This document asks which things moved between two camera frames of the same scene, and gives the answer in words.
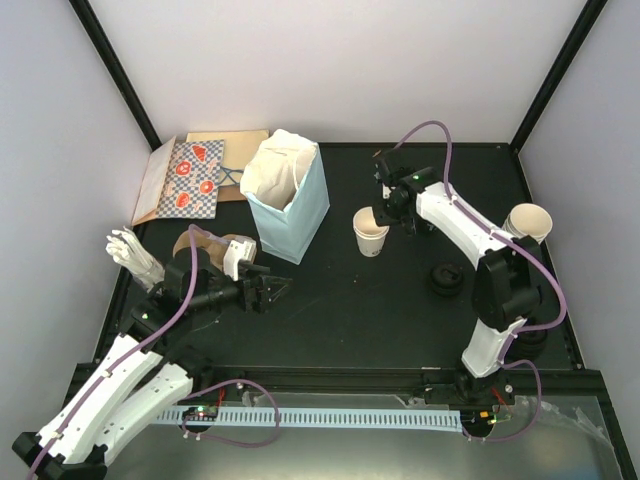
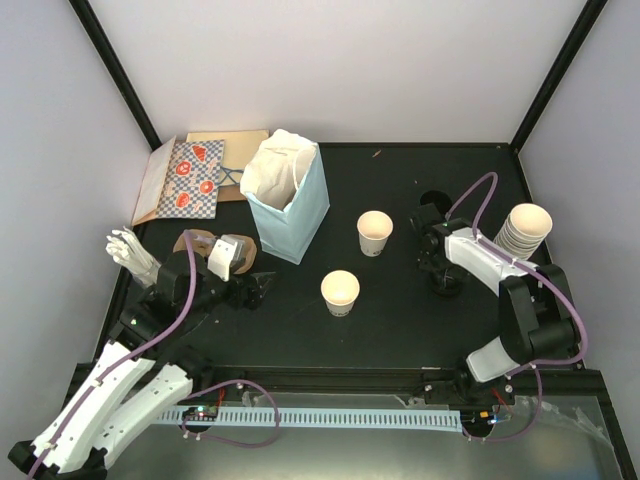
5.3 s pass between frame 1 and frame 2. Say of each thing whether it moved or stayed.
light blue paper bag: stayed
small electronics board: stayed
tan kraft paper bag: stayed
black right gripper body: moved
